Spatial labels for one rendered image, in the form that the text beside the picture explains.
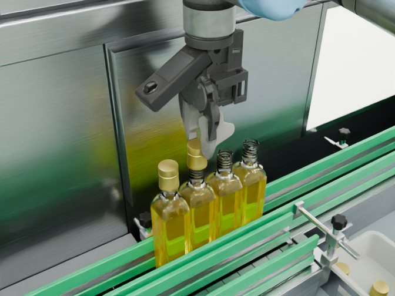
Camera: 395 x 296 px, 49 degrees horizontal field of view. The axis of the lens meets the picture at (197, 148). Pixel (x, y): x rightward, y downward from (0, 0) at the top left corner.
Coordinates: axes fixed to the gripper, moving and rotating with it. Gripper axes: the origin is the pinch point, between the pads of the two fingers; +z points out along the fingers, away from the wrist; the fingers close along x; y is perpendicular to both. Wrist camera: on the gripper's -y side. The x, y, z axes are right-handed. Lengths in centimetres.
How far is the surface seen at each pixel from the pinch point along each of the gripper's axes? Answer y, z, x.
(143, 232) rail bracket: -9.1, 20.4, 5.6
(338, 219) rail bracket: 21.9, 16.4, -15.5
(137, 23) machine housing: -3.2, -18.6, 12.7
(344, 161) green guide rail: 47, 25, 3
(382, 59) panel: 65, 5, 11
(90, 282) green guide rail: -21.7, 24.6, 3.8
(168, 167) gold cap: -6.2, 1.0, -0.7
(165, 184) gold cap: -7.2, 3.8, -1.2
